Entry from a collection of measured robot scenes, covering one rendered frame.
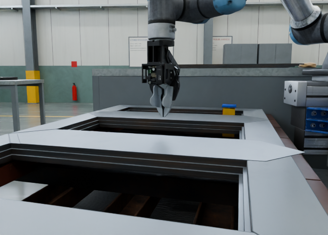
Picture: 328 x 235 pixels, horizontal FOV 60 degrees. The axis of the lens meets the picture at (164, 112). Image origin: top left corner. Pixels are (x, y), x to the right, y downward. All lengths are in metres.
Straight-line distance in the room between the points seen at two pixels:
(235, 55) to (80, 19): 5.34
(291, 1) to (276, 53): 8.48
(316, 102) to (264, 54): 8.44
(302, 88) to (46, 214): 0.96
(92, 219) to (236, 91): 1.20
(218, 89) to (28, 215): 1.21
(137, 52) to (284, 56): 4.74
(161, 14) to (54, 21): 10.18
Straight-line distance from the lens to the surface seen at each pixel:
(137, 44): 9.97
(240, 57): 9.42
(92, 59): 10.32
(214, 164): 0.59
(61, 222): 0.37
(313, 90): 1.16
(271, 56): 9.64
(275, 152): 0.66
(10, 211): 0.42
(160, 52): 0.76
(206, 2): 0.77
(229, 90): 1.47
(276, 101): 1.48
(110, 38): 10.20
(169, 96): 0.80
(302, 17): 1.26
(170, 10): 0.79
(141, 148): 0.65
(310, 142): 1.19
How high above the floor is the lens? 1.02
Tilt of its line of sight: 8 degrees down
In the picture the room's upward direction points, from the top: straight up
